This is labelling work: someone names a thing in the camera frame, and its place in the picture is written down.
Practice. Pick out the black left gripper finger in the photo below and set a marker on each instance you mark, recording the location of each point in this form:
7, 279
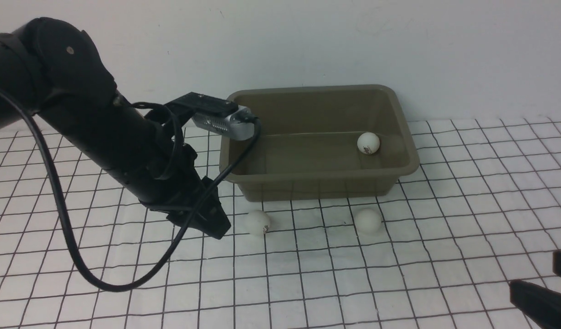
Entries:
211, 219

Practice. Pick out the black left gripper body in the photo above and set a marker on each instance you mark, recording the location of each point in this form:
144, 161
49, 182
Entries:
181, 204

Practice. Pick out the white ping-pong ball with logo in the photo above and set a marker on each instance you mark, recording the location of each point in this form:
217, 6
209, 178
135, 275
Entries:
257, 223

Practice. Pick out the plain white ping-pong ball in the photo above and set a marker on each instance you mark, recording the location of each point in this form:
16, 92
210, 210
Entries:
368, 221

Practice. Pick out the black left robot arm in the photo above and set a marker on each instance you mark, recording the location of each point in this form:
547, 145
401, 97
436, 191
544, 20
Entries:
54, 70

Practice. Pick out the white black grid tablecloth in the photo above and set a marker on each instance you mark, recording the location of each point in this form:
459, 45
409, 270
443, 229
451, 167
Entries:
484, 208

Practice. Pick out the olive plastic storage bin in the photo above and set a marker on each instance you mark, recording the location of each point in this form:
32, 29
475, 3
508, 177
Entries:
307, 148

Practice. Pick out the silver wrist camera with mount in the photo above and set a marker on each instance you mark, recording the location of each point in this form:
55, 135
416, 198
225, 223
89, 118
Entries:
219, 116

